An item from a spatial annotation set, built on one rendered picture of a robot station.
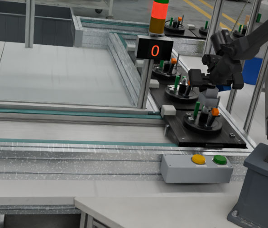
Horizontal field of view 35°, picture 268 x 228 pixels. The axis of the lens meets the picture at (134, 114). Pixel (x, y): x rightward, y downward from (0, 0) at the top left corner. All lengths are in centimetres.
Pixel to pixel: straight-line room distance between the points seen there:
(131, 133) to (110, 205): 35
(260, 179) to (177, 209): 25
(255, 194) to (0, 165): 72
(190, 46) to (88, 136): 140
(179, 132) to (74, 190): 41
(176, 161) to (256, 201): 26
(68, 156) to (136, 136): 31
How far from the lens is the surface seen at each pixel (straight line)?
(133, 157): 129
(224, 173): 133
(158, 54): 145
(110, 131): 147
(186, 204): 128
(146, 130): 151
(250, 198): 122
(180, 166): 126
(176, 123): 148
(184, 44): 266
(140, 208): 123
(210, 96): 145
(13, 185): 127
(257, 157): 121
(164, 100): 165
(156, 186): 133
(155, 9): 142
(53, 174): 129
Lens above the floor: 161
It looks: 25 degrees down
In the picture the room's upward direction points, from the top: 9 degrees clockwise
